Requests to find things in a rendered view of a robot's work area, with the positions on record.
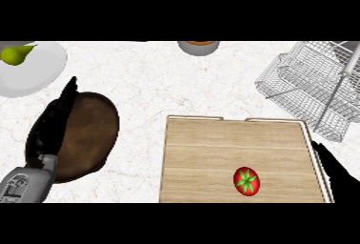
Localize pale wooden tray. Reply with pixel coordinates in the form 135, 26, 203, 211
157, 114, 336, 204

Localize green pear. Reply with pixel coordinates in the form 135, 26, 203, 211
0, 44, 38, 67

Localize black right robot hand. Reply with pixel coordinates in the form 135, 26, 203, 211
311, 140, 360, 204

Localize white round plate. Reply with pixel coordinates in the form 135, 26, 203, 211
0, 41, 69, 99

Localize brown oval wooden board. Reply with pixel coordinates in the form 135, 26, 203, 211
23, 91, 120, 184

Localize white wire tiered basket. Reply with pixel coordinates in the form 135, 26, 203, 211
253, 41, 360, 143

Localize red tomato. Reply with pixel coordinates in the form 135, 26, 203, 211
231, 166, 260, 197

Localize grey cup with brown contents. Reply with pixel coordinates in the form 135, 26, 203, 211
175, 41, 221, 57

